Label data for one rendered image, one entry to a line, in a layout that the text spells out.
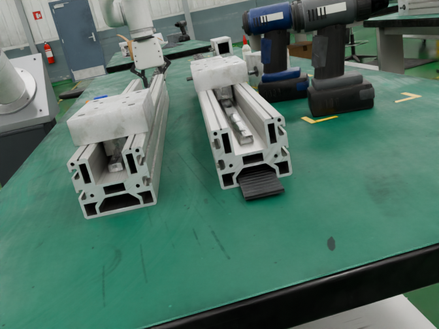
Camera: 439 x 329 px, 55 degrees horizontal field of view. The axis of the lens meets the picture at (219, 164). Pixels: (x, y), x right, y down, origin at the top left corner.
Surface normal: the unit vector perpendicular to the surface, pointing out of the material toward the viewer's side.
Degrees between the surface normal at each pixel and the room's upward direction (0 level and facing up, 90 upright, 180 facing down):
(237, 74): 90
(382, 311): 0
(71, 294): 0
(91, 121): 90
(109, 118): 90
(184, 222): 0
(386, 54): 90
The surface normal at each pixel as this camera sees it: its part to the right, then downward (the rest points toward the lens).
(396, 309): -0.19, -0.92
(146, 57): 0.07, 0.36
